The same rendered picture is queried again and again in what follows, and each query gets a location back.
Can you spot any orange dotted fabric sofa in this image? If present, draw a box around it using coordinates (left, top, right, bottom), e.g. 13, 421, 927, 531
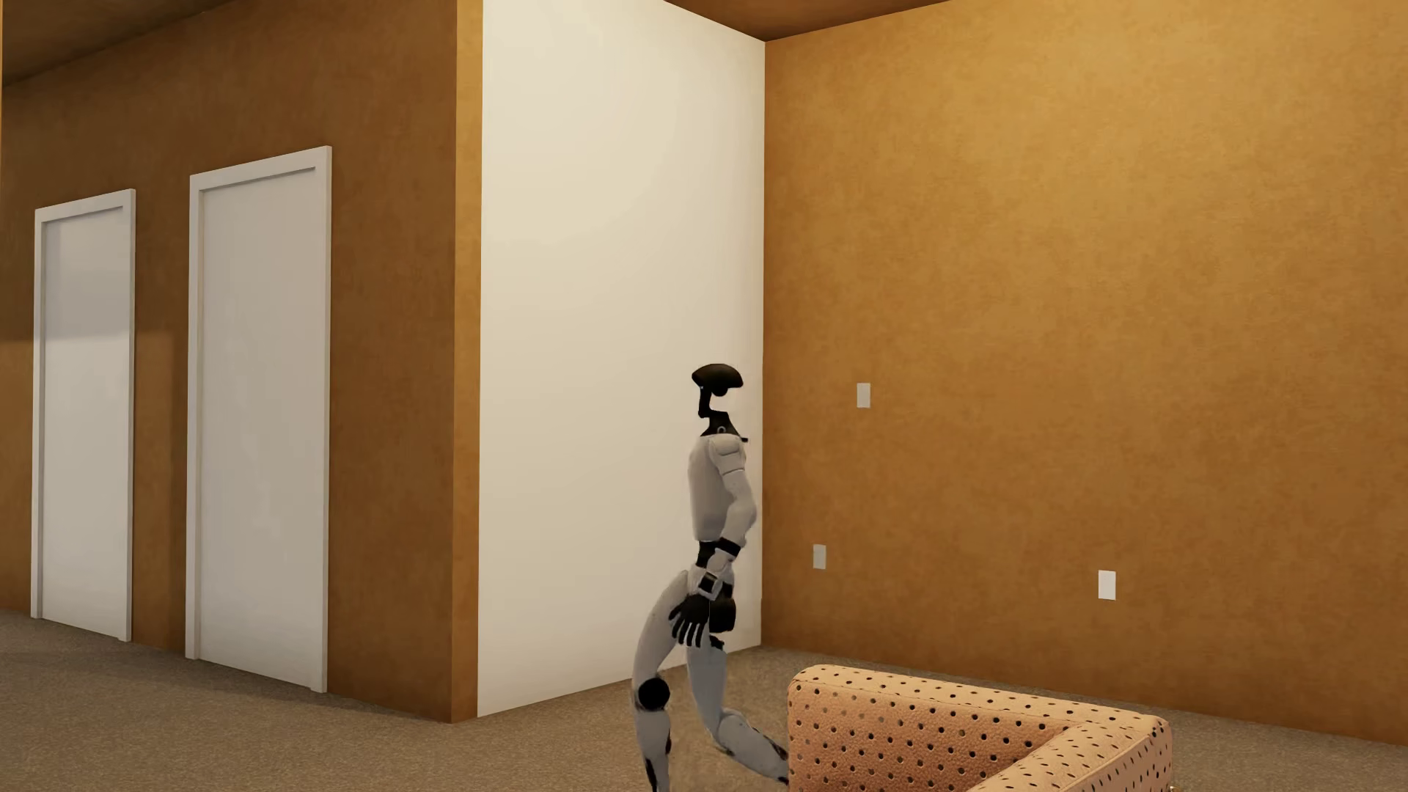
788, 663, 1174, 792

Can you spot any white left robot leg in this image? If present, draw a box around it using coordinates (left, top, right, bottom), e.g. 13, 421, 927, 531
630, 568, 711, 792

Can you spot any white robot leg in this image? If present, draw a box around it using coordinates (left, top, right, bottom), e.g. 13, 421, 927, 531
686, 631, 791, 785
630, 568, 711, 792

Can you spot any black robot head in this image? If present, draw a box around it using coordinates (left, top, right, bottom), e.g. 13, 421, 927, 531
691, 363, 745, 438

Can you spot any white interior door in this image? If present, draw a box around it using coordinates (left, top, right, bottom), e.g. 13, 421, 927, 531
31, 188, 138, 644
185, 145, 334, 695

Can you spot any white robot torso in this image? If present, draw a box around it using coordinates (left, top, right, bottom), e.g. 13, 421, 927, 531
687, 431, 750, 573

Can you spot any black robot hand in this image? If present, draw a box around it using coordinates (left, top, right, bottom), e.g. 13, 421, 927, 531
667, 587, 719, 649

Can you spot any white right robot leg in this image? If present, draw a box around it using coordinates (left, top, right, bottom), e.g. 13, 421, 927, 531
686, 631, 791, 785

